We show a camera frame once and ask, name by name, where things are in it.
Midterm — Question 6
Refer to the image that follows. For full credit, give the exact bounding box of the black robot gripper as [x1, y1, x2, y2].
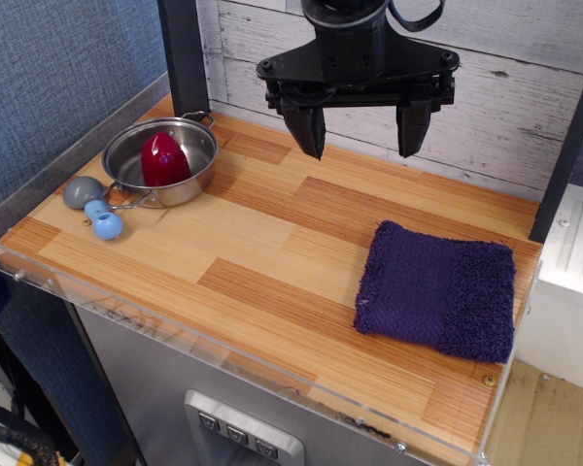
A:
[257, 1, 460, 160]

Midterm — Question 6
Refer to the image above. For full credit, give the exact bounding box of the dark red toy pepper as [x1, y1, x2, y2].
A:
[141, 132, 191, 186]

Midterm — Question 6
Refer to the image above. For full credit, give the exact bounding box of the purple folded towel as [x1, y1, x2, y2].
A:
[354, 220, 516, 363]

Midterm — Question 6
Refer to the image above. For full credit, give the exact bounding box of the stainless steel pot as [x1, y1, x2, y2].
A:
[102, 111, 218, 210]

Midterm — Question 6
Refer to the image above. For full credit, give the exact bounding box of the grey and blue toy scoop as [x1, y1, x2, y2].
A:
[63, 176, 123, 241]

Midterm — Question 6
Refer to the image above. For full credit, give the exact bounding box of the white ribbed plastic box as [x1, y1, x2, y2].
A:
[515, 184, 583, 387]

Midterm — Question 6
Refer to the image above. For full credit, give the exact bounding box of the clear acrylic edge guard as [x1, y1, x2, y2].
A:
[0, 247, 486, 465]

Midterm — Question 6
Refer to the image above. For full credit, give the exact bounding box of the silver dispenser button panel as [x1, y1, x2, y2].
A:
[184, 389, 305, 465]

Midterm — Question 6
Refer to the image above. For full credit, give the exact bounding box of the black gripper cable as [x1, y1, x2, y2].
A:
[387, 0, 446, 35]

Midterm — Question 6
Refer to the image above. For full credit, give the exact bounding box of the left black vertical post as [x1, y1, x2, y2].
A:
[156, 0, 211, 117]

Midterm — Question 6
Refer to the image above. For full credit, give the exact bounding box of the black vertical post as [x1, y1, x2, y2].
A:
[529, 90, 583, 244]
[156, 0, 211, 117]

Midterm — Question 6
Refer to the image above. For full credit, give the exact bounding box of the right black vertical post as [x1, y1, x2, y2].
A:
[529, 90, 583, 244]

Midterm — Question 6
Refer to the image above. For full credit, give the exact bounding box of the black and yellow cable bundle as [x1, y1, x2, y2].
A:
[0, 419, 62, 466]

